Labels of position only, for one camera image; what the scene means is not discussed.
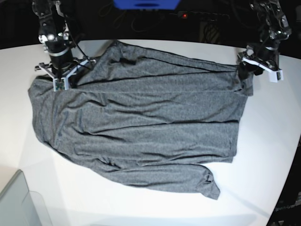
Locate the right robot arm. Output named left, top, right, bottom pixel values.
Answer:
left=32, top=0, right=95, bottom=81

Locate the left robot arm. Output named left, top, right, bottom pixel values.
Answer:
left=238, top=0, right=292, bottom=83

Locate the black power strip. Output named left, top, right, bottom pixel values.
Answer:
left=169, top=11, right=230, bottom=21

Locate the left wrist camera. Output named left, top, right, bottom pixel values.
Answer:
left=269, top=69, right=284, bottom=83

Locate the translucent plastic box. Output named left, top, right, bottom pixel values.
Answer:
left=0, top=170, right=53, bottom=226

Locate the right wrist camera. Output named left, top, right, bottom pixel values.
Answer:
left=53, top=77, right=69, bottom=92

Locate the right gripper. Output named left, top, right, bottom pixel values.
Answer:
left=34, top=48, right=96, bottom=79

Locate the grey long-sleeve shirt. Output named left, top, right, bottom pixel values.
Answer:
left=28, top=41, right=253, bottom=200

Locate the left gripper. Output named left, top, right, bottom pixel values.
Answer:
left=238, top=43, right=280, bottom=80

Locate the blue bin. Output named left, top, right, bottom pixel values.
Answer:
left=113, top=0, right=180, bottom=10

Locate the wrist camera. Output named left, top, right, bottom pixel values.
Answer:
left=53, top=77, right=69, bottom=92
left=269, top=69, right=284, bottom=83

